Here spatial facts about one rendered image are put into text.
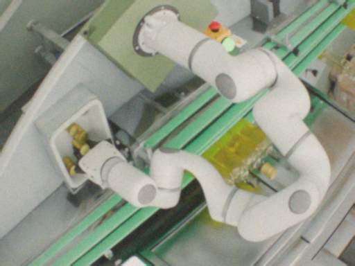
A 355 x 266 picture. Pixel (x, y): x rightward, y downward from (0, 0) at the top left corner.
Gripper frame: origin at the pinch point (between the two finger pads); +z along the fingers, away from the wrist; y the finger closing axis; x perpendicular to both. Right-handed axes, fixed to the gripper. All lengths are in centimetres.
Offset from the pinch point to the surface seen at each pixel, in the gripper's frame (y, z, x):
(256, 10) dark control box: 77, 4, 0
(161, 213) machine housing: 10.5, -1.6, -36.2
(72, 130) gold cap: -1.2, -3.5, 9.0
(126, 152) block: 9.4, -3.4, -7.7
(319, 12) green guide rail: 103, -8, -10
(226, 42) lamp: 53, -3, 1
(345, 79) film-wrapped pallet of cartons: 323, 136, -236
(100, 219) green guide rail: -8.8, -7.3, -16.3
